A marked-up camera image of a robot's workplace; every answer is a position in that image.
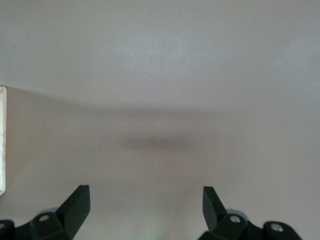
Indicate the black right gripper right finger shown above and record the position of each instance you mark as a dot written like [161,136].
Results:
[220,225]

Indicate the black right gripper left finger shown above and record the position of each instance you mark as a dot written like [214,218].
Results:
[67,220]

